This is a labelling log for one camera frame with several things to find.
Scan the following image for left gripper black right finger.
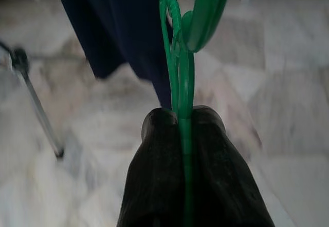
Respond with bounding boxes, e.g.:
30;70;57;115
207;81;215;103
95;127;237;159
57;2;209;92
190;105;276;227

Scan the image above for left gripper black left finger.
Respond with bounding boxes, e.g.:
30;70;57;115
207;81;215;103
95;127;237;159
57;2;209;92
117;108;185;227

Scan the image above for green plastic clothes hanger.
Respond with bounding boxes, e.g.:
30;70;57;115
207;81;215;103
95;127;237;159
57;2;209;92
158;0;235;227

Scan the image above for silver metal clothes rack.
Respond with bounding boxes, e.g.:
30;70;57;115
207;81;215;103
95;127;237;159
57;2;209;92
0;41;65;159

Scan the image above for dark polo shirt white print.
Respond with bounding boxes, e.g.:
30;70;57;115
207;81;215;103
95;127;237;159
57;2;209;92
52;0;173;109

